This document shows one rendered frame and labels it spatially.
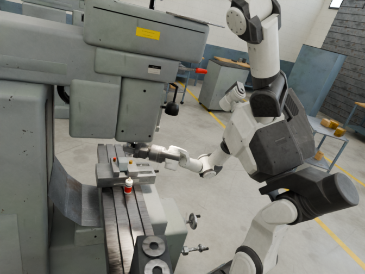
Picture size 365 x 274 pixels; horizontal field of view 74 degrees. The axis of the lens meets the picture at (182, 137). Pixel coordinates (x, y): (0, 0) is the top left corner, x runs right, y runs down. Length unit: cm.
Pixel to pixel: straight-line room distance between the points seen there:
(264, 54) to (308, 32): 1001
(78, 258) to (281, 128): 125
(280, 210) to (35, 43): 104
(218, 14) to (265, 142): 770
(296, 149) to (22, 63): 102
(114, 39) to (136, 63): 12
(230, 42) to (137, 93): 791
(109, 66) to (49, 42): 21
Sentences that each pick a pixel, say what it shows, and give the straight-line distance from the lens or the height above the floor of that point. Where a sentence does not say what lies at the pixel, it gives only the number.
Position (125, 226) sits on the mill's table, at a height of 91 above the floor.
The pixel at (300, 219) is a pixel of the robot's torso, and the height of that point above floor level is 137.
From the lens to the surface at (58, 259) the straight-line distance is 158.
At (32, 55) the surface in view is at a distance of 102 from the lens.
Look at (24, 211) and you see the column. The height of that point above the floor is 106.
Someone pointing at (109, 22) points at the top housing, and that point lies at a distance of 96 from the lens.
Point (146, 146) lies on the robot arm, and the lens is 128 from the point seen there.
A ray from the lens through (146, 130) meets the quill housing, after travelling 115.
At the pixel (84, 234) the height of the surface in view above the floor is 81.
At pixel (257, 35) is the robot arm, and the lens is 75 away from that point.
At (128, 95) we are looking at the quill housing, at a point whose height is 155.
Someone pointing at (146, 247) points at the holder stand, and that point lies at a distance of 101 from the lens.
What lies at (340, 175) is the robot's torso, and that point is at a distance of 96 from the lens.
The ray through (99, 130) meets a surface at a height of 139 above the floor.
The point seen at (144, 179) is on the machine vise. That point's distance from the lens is 155.
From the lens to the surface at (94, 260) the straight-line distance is 163.
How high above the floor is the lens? 191
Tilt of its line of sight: 26 degrees down
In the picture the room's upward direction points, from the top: 15 degrees clockwise
